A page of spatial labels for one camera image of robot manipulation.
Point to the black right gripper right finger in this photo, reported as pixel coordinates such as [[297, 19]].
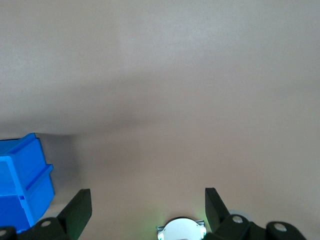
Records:
[[215, 212]]

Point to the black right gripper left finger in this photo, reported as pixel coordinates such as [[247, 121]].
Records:
[[75, 215]]

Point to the brown table mat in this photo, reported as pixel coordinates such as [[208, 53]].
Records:
[[160, 75]]

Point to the blue plastic storage bin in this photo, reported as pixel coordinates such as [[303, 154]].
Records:
[[20, 180]]

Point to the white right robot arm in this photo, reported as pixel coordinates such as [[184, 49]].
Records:
[[182, 230]]

